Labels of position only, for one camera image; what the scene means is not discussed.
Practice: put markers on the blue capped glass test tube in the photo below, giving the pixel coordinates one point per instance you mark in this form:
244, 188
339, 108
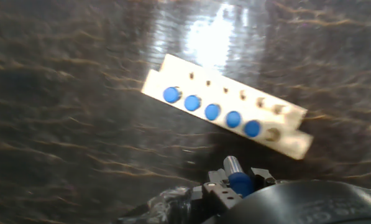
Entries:
233, 119
192, 103
239, 183
212, 112
171, 94
252, 128

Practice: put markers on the dark marble pattern mat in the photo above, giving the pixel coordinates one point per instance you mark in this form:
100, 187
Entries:
64, 140

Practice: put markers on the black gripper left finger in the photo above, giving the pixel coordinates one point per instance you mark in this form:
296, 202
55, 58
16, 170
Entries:
216, 194

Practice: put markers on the wooden test tube rack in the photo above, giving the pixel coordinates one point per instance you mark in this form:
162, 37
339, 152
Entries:
228, 102

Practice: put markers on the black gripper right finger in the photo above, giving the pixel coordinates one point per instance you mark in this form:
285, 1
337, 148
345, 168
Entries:
263, 177

